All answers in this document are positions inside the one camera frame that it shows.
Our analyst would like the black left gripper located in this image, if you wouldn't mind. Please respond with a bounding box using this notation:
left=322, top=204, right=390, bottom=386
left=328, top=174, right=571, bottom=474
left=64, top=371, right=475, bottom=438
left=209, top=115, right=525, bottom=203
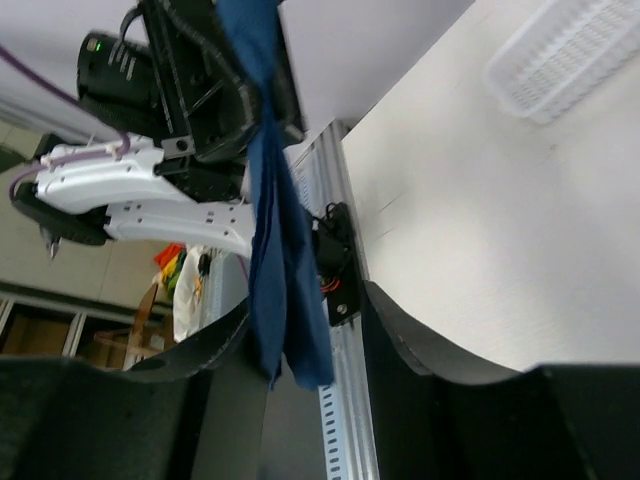
left=137, top=0, right=306, bottom=164

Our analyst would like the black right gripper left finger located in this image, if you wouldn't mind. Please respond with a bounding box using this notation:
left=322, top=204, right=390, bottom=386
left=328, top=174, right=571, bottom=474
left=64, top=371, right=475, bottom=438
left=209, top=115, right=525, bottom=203
left=1, top=304, right=267, bottom=479

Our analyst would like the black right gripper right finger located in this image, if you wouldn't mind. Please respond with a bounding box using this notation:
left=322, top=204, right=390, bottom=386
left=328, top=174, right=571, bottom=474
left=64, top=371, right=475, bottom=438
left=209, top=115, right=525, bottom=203
left=362, top=282, right=639, bottom=479

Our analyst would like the blue paper napkin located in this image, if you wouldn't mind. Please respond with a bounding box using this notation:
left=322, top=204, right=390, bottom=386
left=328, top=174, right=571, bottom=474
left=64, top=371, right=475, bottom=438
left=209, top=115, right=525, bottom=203
left=216, top=1, right=334, bottom=390

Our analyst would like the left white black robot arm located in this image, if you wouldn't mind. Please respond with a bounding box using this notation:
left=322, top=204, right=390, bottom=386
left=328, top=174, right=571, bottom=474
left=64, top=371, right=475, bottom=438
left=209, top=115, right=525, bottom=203
left=8, top=1, right=306, bottom=257

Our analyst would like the white perforated plastic tray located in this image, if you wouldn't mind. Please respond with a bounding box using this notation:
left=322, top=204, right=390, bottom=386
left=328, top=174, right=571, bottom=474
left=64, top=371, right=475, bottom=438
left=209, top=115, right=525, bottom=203
left=483, top=1, right=639, bottom=125

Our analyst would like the aluminium mounting rail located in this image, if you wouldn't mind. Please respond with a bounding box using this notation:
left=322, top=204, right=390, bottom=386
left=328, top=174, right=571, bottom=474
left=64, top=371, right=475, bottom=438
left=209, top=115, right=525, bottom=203
left=292, top=120, right=380, bottom=479

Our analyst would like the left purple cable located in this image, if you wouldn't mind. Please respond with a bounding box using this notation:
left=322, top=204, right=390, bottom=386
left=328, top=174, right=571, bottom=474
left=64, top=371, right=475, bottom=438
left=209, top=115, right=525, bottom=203
left=0, top=42, right=134, bottom=201

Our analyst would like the white slotted cable duct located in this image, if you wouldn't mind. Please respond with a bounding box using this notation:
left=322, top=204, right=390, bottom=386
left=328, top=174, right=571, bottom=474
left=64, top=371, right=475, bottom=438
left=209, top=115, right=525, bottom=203
left=318, top=386, right=348, bottom=480

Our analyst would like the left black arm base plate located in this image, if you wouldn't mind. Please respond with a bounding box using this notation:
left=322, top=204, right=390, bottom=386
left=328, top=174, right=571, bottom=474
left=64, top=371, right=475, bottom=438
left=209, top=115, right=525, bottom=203
left=308, top=202, right=361, bottom=327

